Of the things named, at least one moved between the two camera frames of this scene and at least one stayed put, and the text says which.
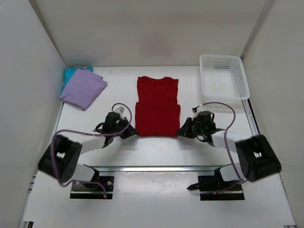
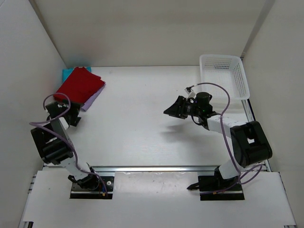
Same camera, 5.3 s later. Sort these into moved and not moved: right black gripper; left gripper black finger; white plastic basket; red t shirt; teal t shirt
Moved: red t shirt; left gripper black finger; right black gripper
Not moved: white plastic basket; teal t shirt
